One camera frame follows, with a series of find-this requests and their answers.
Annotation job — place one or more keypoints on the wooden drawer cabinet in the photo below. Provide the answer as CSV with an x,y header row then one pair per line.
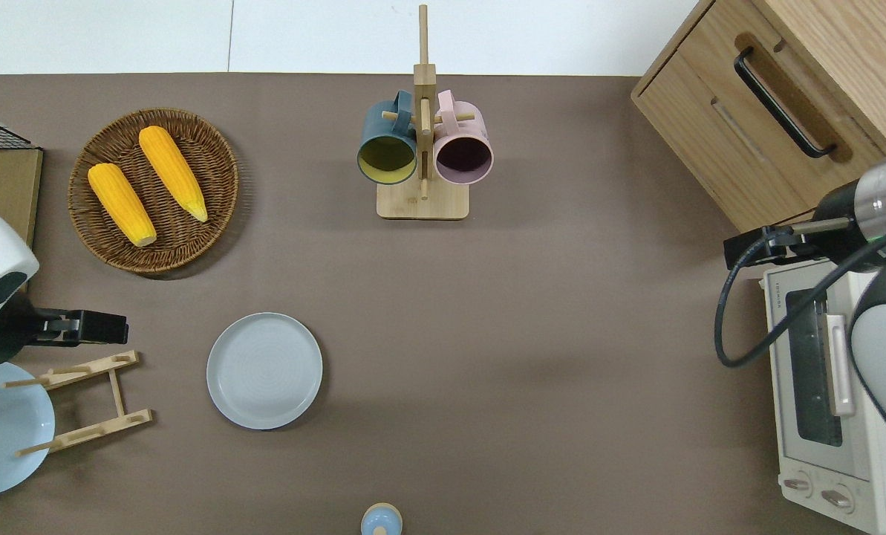
x,y
710,126

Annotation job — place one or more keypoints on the cream toaster oven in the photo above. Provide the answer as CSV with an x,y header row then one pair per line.
x,y
806,446

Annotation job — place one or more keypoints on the small blue round bottle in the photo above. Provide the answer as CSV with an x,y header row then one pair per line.
x,y
381,520

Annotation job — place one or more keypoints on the wooden plate rack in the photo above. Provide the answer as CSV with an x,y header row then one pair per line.
x,y
116,390

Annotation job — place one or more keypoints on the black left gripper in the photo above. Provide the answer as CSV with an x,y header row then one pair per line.
x,y
8,334

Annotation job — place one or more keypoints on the toaster oven knob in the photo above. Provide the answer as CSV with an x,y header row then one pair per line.
x,y
836,498
797,485

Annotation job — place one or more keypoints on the short yellow corn cob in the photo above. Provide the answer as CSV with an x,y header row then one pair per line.
x,y
121,203

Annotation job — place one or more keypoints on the brown wicker basket tray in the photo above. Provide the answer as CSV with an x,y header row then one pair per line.
x,y
212,178

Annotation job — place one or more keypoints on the dark teal mug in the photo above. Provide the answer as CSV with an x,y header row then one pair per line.
x,y
387,134

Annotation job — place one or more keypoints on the light blue plate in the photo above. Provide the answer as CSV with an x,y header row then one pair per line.
x,y
4,438

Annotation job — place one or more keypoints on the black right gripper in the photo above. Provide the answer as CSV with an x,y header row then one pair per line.
x,y
844,241

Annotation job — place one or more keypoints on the pink mug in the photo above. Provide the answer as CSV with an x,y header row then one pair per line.
x,y
463,132

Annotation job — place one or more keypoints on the gray round plate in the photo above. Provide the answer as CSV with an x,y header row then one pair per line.
x,y
264,371

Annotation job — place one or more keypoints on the wooden mug tree stand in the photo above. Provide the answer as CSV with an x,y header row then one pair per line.
x,y
423,202

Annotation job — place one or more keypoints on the long yellow corn cob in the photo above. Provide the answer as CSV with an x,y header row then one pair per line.
x,y
171,171

